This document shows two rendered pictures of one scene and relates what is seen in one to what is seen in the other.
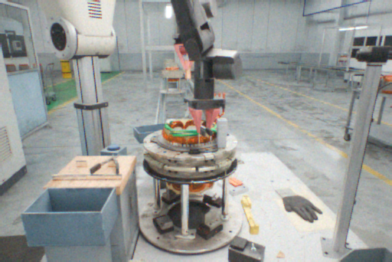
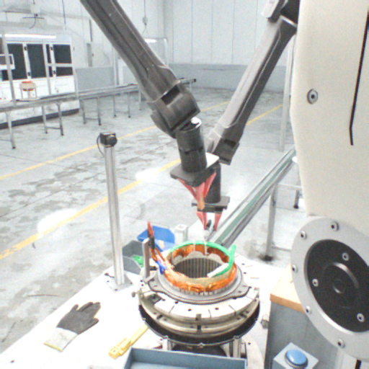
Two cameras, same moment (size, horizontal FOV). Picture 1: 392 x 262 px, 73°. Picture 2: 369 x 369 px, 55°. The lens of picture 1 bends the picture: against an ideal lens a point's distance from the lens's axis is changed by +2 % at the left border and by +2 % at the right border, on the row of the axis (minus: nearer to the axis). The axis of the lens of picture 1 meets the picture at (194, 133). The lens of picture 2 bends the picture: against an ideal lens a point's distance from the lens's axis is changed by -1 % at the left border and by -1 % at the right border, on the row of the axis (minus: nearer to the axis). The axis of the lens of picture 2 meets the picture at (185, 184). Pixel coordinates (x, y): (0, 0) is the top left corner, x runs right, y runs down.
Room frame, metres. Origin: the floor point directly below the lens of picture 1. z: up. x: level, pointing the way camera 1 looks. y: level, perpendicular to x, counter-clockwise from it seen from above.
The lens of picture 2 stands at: (1.54, 0.42, 1.66)
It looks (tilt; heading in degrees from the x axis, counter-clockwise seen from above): 21 degrees down; 213
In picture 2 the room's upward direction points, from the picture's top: straight up
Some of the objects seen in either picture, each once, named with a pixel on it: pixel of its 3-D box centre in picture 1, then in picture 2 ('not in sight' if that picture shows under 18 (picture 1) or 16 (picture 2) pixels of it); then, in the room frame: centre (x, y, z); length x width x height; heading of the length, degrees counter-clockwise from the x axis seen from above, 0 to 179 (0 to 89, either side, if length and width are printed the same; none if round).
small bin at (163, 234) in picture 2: not in sight; (158, 241); (0.38, -0.49, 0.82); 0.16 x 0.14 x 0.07; 97
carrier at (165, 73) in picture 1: (172, 81); not in sight; (3.84, 0.31, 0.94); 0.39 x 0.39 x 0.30
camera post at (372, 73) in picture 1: (353, 168); (114, 219); (0.69, -0.45, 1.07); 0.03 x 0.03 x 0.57; 71
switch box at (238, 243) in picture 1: (246, 251); not in sight; (0.65, -0.16, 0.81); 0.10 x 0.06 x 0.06; 63
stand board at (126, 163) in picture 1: (96, 173); (316, 288); (0.68, 0.28, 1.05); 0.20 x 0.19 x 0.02; 1
